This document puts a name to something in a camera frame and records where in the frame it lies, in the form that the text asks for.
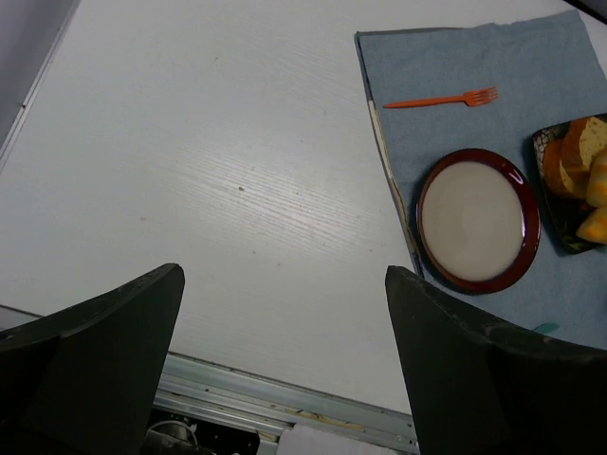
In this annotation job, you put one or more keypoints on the round red-rimmed plate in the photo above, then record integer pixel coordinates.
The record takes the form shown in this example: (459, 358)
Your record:
(479, 221)

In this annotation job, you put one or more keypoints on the blue cloth mat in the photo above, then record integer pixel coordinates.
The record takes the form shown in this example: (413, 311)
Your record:
(546, 72)

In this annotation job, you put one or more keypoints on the large striped croissant bread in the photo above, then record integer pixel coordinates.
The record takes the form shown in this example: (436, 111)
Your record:
(594, 228)

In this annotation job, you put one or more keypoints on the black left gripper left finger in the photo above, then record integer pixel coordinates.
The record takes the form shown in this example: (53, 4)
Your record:
(83, 380)

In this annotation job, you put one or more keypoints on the aluminium table frame rail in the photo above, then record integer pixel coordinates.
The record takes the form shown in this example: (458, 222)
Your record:
(192, 386)

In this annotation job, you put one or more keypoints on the orange plastic fork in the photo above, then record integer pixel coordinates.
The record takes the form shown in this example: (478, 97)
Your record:
(472, 98)

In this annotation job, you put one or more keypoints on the dark patterned square tray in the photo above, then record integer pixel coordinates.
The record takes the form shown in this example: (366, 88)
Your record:
(566, 214)

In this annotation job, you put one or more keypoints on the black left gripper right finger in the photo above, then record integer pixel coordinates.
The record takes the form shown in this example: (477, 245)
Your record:
(478, 384)

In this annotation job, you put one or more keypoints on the small striped bread roll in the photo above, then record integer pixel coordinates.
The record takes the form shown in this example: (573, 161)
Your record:
(596, 194)

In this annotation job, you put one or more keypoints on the teal plastic knife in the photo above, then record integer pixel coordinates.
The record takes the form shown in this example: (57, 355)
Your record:
(546, 328)

